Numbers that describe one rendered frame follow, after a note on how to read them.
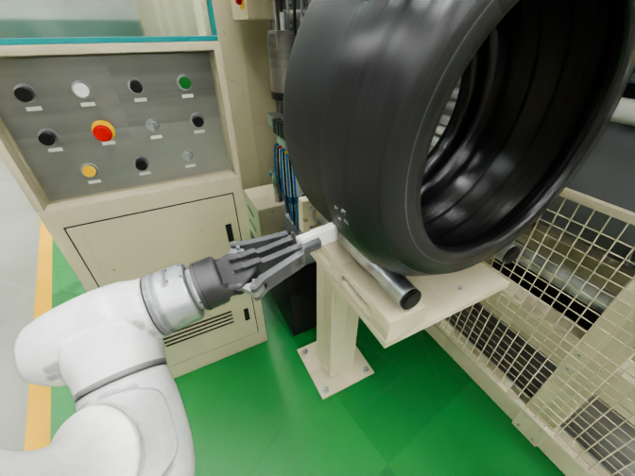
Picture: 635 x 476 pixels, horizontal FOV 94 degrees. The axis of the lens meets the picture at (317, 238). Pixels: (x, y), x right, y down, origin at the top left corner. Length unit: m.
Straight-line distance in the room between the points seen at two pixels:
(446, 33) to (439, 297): 0.53
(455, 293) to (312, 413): 0.88
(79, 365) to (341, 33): 0.48
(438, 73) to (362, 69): 0.08
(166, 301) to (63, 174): 0.69
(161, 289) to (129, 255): 0.69
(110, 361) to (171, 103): 0.73
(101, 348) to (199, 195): 0.68
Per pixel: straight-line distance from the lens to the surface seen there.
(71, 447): 0.39
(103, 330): 0.45
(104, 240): 1.10
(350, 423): 1.42
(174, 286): 0.44
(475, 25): 0.39
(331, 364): 1.39
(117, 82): 1.00
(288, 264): 0.45
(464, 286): 0.79
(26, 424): 1.83
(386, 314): 0.59
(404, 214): 0.41
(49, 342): 0.48
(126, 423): 0.40
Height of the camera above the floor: 1.30
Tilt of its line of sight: 36 degrees down
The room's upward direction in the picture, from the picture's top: straight up
